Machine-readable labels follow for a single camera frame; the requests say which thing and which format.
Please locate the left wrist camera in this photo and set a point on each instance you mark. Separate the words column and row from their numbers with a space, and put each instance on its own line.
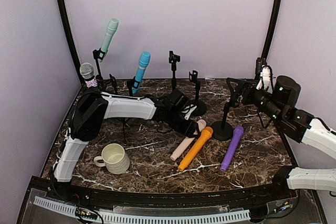
column 186, row 113

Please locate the black stand of green microphone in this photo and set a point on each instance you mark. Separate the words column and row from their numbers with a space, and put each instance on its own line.
column 98, row 56

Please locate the mint green microphone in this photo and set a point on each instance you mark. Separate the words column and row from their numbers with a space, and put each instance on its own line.
column 111, row 29

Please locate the black stand of blue microphone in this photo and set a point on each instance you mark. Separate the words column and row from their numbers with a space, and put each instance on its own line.
column 130, row 86

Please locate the white slotted cable duct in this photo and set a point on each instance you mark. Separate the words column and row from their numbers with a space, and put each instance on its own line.
column 87, row 216

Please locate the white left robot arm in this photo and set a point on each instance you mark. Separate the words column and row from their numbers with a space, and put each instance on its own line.
column 94, row 106

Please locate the beige pink microphone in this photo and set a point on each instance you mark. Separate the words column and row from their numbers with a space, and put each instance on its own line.
column 187, row 141

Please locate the black frame post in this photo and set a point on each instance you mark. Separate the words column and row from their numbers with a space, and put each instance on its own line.
column 270, row 33
column 69, row 37

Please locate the orange microphone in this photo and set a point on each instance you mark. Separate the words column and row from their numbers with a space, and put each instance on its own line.
column 206, row 134

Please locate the glitter purple silver microphone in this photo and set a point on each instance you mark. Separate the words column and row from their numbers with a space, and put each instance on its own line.
column 87, row 72

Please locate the right black frame post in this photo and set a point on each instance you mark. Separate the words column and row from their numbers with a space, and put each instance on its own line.
column 270, row 33

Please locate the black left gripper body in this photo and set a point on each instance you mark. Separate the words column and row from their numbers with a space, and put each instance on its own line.
column 187, row 130

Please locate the black tripod microphone stand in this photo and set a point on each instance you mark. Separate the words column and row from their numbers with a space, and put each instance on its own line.
column 113, row 83

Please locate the blue microphone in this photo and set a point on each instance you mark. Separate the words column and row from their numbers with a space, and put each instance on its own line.
column 144, row 61

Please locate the black stand of purple microphone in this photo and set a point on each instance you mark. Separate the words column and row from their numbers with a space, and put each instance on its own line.
column 222, row 130

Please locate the left black frame post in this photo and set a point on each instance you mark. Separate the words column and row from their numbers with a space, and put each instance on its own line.
column 69, row 37

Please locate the cream ceramic mug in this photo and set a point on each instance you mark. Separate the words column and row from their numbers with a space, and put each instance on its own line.
column 114, row 158

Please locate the black front table rail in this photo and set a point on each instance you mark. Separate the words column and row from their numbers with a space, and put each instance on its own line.
column 252, row 198

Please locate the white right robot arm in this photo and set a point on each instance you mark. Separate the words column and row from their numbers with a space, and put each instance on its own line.
column 297, row 124

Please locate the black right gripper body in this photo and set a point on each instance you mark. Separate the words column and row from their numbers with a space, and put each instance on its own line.
column 250, row 98

